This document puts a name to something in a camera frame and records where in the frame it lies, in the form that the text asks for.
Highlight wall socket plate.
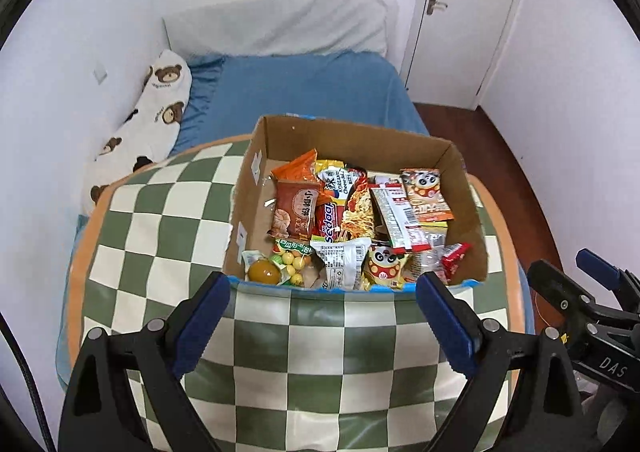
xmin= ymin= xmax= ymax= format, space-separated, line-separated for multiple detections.
xmin=93 ymin=63 xmax=107 ymax=85

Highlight grey white pillow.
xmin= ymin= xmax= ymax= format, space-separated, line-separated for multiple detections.
xmin=163 ymin=0 xmax=398 ymax=59

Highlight white chocolate stick box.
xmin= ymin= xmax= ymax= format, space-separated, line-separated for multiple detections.
xmin=370 ymin=172 xmax=402 ymax=188

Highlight clear dark snack pack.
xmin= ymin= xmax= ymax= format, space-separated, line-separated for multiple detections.
xmin=402 ymin=227 xmax=449 ymax=284

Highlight brown small snack pack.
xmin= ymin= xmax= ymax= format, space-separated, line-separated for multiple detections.
xmin=269 ymin=180 xmax=321 ymax=242

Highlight white door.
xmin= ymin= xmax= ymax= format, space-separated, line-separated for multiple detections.
xmin=401 ymin=0 xmax=517 ymax=108

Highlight white red wafer pack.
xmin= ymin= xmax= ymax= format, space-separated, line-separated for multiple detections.
xmin=369 ymin=182 xmax=431 ymax=254

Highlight yellow panda snack pack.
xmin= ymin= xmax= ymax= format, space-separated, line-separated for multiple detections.
xmin=362 ymin=244 xmax=409 ymax=290

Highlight braised egg pack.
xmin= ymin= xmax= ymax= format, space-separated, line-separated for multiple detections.
xmin=242 ymin=250 xmax=282 ymax=285

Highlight cardboard milk box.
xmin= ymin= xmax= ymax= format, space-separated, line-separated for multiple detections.
xmin=222 ymin=115 xmax=488 ymax=284

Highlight red small candy pack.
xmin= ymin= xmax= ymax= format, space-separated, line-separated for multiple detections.
xmin=440 ymin=243 xmax=472 ymax=284

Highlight orange snack bag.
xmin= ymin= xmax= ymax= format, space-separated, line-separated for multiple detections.
xmin=271 ymin=149 xmax=319 ymax=183

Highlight silver grey snack pack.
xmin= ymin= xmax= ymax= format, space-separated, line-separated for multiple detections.
xmin=311 ymin=238 xmax=371 ymax=290

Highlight metal door handle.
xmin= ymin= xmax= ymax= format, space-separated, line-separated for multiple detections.
xmin=426 ymin=0 xmax=448 ymax=16

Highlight orange panda biscuit pack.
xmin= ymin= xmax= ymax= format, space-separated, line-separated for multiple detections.
xmin=400 ymin=168 xmax=454 ymax=224

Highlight green white checkered mat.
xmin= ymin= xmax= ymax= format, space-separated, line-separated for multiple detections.
xmin=64 ymin=133 xmax=528 ymax=452

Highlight yellow red instant noodle pack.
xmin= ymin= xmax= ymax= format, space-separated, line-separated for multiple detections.
xmin=311 ymin=160 xmax=374 ymax=243

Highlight bear print long pillow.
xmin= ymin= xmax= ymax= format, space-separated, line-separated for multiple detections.
xmin=81 ymin=49 xmax=192 ymax=216

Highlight black cable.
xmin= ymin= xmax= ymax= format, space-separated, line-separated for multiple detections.
xmin=0 ymin=311 xmax=58 ymax=452

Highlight green candy ball bag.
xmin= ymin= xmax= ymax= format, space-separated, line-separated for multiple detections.
xmin=269 ymin=238 xmax=314 ymax=287

